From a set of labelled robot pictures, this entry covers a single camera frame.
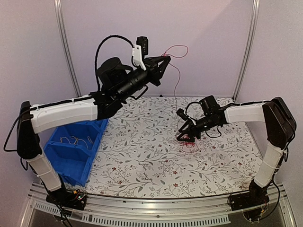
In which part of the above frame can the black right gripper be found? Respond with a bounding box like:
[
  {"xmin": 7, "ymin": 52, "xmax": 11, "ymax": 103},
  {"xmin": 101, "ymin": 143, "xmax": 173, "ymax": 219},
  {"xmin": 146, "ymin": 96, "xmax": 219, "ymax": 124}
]
[{"xmin": 177, "ymin": 114, "xmax": 218, "ymax": 142}]

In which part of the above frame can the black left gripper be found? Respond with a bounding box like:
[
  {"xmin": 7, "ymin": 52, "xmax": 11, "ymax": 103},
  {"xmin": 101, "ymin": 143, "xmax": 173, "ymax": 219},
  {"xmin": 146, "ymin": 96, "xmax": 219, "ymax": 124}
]
[{"xmin": 116, "ymin": 55, "xmax": 170, "ymax": 101}]

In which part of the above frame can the dark maroon cable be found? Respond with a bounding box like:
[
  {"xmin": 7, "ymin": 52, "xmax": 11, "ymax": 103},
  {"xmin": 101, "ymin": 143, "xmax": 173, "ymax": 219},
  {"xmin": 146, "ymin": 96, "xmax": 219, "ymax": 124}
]
[{"xmin": 161, "ymin": 44, "xmax": 190, "ymax": 135}]

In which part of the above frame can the yellow cable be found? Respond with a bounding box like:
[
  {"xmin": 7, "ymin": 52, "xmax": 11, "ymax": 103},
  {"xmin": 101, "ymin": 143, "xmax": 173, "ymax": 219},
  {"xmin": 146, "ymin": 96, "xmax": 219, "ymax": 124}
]
[{"xmin": 59, "ymin": 135, "xmax": 95, "ymax": 150}]

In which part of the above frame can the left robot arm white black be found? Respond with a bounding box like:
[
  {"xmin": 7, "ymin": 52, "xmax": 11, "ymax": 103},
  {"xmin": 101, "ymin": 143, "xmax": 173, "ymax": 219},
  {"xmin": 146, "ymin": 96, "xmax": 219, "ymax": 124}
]
[{"xmin": 12, "ymin": 56, "xmax": 171, "ymax": 205}]

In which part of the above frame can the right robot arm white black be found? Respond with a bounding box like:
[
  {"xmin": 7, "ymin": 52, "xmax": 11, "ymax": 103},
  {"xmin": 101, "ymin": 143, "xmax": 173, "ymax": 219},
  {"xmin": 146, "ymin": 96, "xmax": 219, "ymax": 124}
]
[{"xmin": 177, "ymin": 96, "xmax": 296, "ymax": 206}]

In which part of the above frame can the floral patterned table mat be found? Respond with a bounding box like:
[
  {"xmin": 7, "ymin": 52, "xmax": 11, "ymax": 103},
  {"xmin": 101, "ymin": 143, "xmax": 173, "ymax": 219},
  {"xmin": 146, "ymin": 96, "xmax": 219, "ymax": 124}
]
[{"xmin": 84, "ymin": 97, "xmax": 262, "ymax": 198}]

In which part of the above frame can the blue plastic divided bin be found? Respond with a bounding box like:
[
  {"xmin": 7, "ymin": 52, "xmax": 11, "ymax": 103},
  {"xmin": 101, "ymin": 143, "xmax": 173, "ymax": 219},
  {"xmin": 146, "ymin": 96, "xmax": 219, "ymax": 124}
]
[{"xmin": 44, "ymin": 119, "xmax": 109, "ymax": 187}]

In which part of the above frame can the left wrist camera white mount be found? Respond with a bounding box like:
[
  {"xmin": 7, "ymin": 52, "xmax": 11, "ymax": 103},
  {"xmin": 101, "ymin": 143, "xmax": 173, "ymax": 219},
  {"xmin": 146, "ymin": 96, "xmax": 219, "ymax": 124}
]
[{"xmin": 131, "ymin": 36, "xmax": 149, "ymax": 70}]

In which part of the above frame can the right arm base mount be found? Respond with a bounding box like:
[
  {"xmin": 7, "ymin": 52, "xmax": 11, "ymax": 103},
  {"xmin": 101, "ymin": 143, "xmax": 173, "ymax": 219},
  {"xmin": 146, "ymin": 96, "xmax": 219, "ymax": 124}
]
[{"xmin": 227, "ymin": 192, "xmax": 269, "ymax": 223}]

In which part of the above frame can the right aluminium frame post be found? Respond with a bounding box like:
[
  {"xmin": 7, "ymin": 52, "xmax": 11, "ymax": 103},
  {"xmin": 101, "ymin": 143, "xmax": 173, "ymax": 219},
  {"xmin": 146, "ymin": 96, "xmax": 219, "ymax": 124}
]
[{"xmin": 232, "ymin": 0, "xmax": 260, "ymax": 101}]

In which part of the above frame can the aluminium frame post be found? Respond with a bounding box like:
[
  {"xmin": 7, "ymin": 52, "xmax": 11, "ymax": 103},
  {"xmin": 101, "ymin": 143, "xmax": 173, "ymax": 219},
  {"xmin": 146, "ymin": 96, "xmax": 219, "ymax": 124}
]
[
  {"xmin": 53, "ymin": 0, "xmax": 82, "ymax": 97},
  {"xmin": 232, "ymin": 0, "xmax": 260, "ymax": 101}
]

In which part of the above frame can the left aluminium frame post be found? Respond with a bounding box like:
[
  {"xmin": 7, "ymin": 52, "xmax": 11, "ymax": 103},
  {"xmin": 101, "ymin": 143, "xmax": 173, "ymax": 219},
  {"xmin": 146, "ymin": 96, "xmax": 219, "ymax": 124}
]
[{"xmin": 53, "ymin": 0, "xmax": 82, "ymax": 97}]

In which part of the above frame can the front aluminium rail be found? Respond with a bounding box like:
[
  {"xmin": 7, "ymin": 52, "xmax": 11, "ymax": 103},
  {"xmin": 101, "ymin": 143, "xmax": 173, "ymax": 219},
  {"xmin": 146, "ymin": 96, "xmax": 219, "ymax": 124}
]
[{"xmin": 21, "ymin": 183, "xmax": 297, "ymax": 227}]

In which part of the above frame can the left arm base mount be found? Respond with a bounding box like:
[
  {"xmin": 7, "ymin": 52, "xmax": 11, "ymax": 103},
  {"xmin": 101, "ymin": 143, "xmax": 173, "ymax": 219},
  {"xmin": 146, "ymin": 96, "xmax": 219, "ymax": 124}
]
[{"xmin": 46, "ymin": 187, "xmax": 88, "ymax": 210}]

